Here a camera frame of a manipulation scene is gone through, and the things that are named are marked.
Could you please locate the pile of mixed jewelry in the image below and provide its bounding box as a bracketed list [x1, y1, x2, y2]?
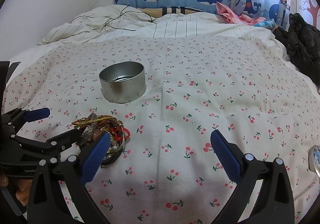
[71, 113, 131, 166]

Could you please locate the person's left hand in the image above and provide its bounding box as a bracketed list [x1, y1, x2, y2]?
[0, 174, 33, 206]

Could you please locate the cherry print bed sheet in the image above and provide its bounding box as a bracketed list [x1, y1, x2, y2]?
[3, 36, 319, 223]

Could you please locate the round silver metal tin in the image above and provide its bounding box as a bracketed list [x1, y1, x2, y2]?
[99, 61, 146, 104]

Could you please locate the round silver tin lid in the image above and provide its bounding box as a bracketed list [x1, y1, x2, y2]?
[308, 145, 320, 178]

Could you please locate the white striped duvet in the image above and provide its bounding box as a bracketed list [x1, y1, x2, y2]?
[39, 5, 288, 60]

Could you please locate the black jacket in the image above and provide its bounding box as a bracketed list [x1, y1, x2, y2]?
[273, 13, 319, 87]

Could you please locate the light blue patterned cloth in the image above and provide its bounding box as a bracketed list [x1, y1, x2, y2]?
[254, 19, 276, 30]

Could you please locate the pink cloth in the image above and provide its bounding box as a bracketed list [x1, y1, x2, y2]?
[216, 2, 266, 26]

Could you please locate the striped pillow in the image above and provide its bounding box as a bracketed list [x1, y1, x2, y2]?
[138, 7, 201, 18]

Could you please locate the black charging cable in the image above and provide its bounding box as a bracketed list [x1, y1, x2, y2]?
[69, 4, 155, 32]

